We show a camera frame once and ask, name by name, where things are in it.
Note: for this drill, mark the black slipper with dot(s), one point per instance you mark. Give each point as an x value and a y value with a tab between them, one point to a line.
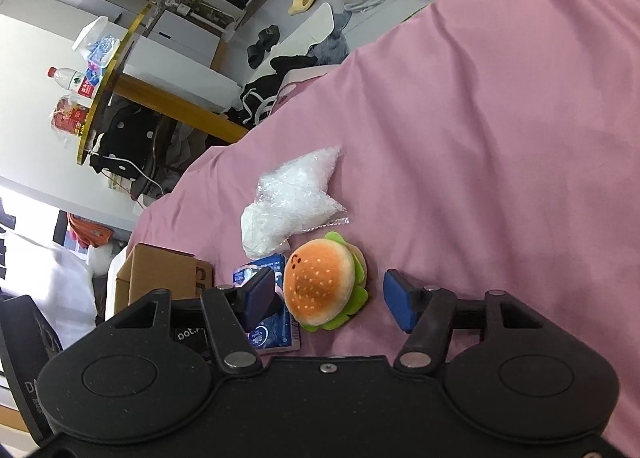
259	54
269	35

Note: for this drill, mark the burger plush toy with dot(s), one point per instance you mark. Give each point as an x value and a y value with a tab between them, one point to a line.
320	284

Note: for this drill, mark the black polka dot bag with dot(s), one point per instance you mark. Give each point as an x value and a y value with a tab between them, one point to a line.
121	139

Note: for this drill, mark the round table with yellow rim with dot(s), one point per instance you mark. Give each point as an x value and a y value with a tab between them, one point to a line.
175	107

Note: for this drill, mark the blue white tissue pack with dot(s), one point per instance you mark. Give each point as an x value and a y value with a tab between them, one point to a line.
274	334

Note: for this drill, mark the white quilt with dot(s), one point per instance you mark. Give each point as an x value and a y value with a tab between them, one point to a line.
60	284

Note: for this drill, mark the clear water bottle red label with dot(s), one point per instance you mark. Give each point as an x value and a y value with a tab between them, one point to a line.
75	81

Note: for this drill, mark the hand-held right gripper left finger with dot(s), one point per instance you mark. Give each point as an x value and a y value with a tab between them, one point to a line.
261	295

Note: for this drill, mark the yellow slipper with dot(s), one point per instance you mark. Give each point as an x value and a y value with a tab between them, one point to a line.
301	4

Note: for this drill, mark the white floor mat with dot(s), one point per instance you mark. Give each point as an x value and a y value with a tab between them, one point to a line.
311	28

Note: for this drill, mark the black clothes pile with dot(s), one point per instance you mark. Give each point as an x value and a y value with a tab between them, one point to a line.
267	88

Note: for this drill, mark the red snack bag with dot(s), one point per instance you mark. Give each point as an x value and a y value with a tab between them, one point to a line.
72	118

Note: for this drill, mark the brown cardboard box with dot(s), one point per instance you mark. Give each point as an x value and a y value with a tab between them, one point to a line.
155	274

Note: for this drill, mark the white kitchen cabinet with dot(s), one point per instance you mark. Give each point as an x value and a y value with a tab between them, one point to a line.
186	44

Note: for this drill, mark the pink bed sheet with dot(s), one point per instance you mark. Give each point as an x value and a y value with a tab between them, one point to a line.
475	138

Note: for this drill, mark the grey blue clothes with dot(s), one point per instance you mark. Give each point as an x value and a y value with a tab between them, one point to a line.
331	46

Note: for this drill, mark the blue printed plastic bag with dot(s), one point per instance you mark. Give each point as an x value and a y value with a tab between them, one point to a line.
103	51

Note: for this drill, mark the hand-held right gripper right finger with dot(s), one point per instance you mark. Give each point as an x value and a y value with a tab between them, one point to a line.
400	299

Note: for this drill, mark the clear crinkled plastic bag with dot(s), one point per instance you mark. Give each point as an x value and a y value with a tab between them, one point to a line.
291	198

